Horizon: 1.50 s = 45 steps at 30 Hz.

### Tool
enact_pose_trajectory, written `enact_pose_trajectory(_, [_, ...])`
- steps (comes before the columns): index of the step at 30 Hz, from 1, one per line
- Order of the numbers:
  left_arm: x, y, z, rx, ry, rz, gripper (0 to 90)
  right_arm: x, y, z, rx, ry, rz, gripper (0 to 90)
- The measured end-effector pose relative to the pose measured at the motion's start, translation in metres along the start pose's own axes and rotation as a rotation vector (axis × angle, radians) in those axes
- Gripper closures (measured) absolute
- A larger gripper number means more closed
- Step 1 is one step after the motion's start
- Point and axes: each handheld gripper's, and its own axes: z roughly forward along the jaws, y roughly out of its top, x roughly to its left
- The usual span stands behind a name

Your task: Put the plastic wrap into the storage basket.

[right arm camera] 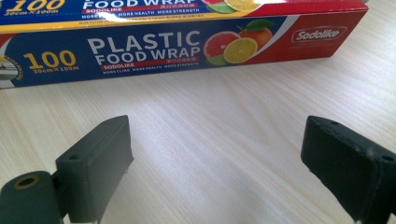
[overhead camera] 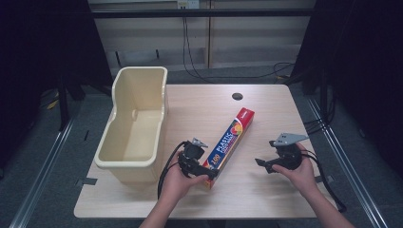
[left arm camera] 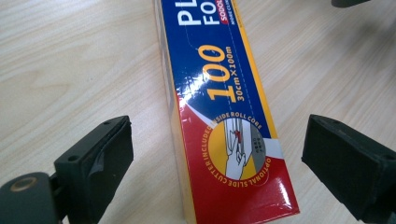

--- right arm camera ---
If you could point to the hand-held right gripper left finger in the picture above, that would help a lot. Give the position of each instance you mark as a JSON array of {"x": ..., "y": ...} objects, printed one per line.
[{"x": 93, "y": 168}]

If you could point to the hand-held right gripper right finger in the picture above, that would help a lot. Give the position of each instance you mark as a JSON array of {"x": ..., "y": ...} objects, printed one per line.
[{"x": 348, "y": 168}]

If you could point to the blue and red wrap box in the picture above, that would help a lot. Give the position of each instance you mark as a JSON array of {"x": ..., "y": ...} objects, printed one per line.
[{"x": 162, "y": 46}]

